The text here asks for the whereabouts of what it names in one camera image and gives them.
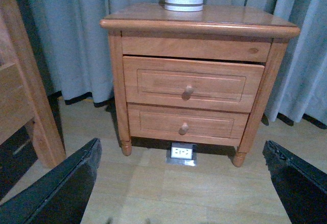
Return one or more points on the grey curtain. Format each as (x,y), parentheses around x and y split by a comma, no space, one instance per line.
(73,57)

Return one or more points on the wooden drawer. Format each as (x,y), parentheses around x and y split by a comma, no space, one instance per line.
(186,125)
(193,84)

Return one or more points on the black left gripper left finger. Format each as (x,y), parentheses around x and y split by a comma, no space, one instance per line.
(60,196)

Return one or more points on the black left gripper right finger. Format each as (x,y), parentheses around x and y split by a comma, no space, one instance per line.
(300,186)

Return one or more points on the wooden bed frame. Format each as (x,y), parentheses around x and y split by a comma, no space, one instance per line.
(23,99)

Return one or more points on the floor power socket box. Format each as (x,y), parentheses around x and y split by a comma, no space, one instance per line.
(182,154)

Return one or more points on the wooden nightstand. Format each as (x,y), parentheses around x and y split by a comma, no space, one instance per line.
(217,33)

